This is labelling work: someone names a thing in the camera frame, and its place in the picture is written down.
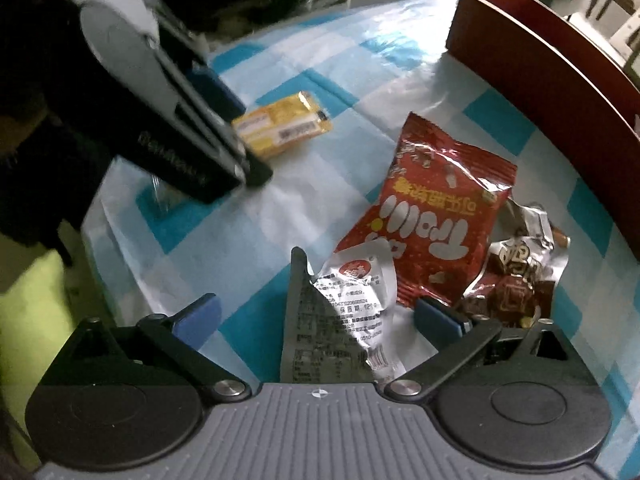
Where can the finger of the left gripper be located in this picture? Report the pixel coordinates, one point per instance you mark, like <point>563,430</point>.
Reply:
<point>216,93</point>

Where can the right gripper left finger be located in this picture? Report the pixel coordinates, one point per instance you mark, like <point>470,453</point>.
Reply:
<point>175,342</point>

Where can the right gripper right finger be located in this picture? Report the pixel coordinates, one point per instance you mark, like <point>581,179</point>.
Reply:
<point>458,341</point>

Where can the yellow snack packet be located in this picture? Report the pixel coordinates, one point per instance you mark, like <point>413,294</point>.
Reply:
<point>274,128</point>

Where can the brown silver snack bag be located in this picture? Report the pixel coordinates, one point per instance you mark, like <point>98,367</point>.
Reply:
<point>524,263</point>

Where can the white snack packet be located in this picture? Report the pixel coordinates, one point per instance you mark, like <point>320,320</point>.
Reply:
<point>338,324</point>

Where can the red chip bag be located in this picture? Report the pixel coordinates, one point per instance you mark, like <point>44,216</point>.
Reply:
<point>437,207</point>

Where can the blue white checkered cloth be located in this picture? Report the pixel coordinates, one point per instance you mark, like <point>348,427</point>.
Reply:
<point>369,69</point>

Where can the red cardboard box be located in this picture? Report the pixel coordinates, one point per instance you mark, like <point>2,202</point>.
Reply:
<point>563,83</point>

